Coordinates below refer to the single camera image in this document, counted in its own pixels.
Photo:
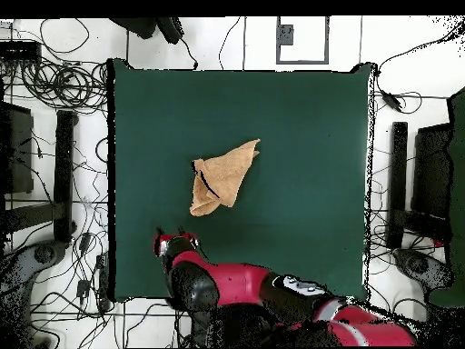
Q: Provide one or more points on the tan terry towel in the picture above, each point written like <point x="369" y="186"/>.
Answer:
<point x="223" y="174"/>

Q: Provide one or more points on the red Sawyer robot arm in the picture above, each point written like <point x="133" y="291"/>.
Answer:
<point x="239" y="280"/>

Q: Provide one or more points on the black flat panel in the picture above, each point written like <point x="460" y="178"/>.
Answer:
<point x="20" y="152"/>
<point x="432" y="171"/>

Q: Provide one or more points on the grey chair base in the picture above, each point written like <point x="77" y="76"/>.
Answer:
<point x="417" y="265"/>
<point x="43" y="254"/>

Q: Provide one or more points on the dark green table cloth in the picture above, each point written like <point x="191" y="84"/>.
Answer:
<point x="290" y="145"/>

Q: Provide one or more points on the person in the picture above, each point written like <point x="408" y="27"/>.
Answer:
<point x="169" y="31"/>

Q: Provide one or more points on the small grey box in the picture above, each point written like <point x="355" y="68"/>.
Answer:
<point x="287" y="35"/>

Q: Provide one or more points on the black electronics box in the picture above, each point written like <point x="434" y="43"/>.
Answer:
<point x="20" y="51"/>

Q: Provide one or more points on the black power adapter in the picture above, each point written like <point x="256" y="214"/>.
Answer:
<point x="391" y="101"/>

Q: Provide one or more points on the green cloth sheet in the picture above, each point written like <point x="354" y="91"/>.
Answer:
<point x="458" y="181"/>

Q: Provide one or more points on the grey square floor frame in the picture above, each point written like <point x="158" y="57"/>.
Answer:
<point x="278" y="43"/>

